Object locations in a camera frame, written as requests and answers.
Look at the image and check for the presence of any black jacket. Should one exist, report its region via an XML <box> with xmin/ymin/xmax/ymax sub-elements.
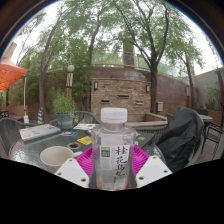
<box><xmin>155</xmin><ymin>107</ymin><xmax>205</xmax><ymax>173</ymax></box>

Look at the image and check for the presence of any wooden lamp post with globe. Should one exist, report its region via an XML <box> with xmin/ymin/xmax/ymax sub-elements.
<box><xmin>65</xmin><ymin>64</ymin><xmax>76</xmax><ymax>101</ymax></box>

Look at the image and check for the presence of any yellow blue striped cone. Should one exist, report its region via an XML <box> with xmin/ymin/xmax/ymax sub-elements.
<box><xmin>36</xmin><ymin>106</ymin><xmax>45</xmax><ymax>125</ymax></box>

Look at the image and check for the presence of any black laptop with stickers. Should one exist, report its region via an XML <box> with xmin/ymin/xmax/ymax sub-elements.
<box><xmin>134</xmin><ymin>131</ymin><xmax>156</xmax><ymax>149</ymax></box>

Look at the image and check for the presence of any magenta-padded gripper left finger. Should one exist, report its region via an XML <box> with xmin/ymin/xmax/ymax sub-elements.
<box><xmin>54</xmin><ymin>146</ymin><xmax>98</xmax><ymax>188</ymax></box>

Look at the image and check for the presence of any closed red umbrella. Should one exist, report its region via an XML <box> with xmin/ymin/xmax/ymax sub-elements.
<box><xmin>218</xmin><ymin>69</ymin><xmax>224</xmax><ymax>111</ymax></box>

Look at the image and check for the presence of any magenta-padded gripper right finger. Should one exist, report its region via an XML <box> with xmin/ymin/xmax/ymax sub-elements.
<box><xmin>133</xmin><ymin>145</ymin><xmax>173</xmax><ymax>188</ymax></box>

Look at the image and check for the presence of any orange patio umbrella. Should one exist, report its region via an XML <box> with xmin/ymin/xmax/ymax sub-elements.
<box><xmin>0</xmin><ymin>56</ymin><xmax>29</xmax><ymax>92</ymax></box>

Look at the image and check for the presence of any dark round side table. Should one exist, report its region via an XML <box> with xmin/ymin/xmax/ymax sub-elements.
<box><xmin>199</xmin><ymin>114</ymin><xmax>214</xmax><ymax>124</ymax></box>

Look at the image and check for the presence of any white printed booklet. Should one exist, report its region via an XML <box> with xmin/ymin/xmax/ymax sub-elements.
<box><xmin>72</xmin><ymin>123</ymin><xmax>99</xmax><ymax>131</ymax></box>

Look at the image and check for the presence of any small blue card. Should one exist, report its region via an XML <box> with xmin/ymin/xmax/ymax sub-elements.
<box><xmin>60</xmin><ymin>131</ymin><xmax>79</xmax><ymax>138</ymax></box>

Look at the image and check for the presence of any white umbrella pole with base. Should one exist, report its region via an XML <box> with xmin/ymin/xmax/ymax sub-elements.
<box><xmin>23</xmin><ymin>75</ymin><xmax>30</xmax><ymax>124</ymax></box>

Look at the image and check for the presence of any clear plastic drink bottle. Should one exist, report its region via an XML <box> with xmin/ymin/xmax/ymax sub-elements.
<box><xmin>91</xmin><ymin>107</ymin><xmax>137</xmax><ymax>191</ymax></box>

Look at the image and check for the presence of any yellow card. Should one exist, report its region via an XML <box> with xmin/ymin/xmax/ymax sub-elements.
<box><xmin>76</xmin><ymin>135</ymin><xmax>93</xmax><ymax>146</ymax></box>

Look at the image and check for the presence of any black metal chair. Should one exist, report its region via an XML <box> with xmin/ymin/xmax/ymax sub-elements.
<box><xmin>203</xmin><ymin>121</ymin><xmax>224</xmax><ymax>160</ymax></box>

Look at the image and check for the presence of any grey wicker armchair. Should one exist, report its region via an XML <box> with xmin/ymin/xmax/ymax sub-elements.
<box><xmin>0</xmin><ymin>117</ymin><xmax>36</xmax><ymax>156</ymax></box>
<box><xmin>73</xmin><ymin>110</ymin><xmax>101</xmax><ymax>126</ymax></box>

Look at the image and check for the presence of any cream ceramic mug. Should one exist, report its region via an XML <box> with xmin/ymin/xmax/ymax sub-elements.
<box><xmin>39</xmin><ymin>145</ymin><xmax>84</xmax><ymax>174</ymax></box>

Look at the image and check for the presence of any silver laptop with stickers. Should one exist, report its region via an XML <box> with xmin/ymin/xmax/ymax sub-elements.
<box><xmin>18</xmin><ymin>123</ymin><xmax>62</xmax><ymax>142</ymax></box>

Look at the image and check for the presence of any green plant in blue pot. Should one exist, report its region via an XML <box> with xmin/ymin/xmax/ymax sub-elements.
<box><xmin>52</xmin><ymin>89</ymin><xmax>77</xmax><ymax>131</ymax></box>

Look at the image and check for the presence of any brown tape roll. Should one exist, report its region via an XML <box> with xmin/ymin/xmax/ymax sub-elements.
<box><xmin>66</xmin><ymin>141</ymin><xmax>82</xmax><ymax>150</ymax></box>

